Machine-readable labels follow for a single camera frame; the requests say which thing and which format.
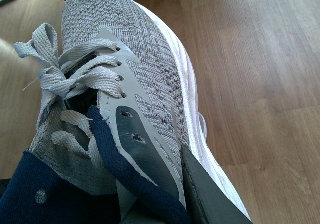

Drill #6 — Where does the grey sneaker white sole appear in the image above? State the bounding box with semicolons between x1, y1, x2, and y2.
0;0;250;223

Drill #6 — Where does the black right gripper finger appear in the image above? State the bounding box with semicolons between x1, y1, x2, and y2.
180;145;251;224

